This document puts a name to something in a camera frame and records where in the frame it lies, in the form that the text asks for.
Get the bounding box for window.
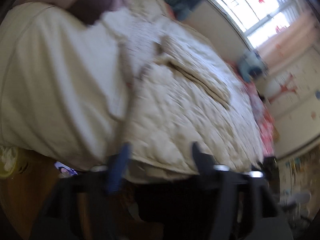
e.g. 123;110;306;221
211;0;300;49

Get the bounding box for pink floral blanket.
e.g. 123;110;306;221
225;61;275;158

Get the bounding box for right blue whale curtain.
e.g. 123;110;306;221
237;50;267;83

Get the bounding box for cream quilted coat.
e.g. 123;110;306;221
1;0;263;183

